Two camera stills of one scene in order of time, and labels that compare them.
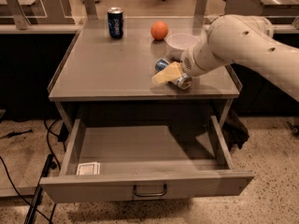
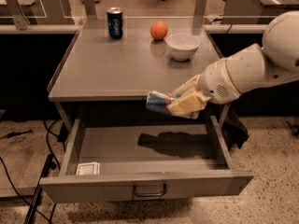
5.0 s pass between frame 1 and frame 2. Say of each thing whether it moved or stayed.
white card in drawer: stayed
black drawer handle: stayed
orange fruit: stayed
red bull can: moved
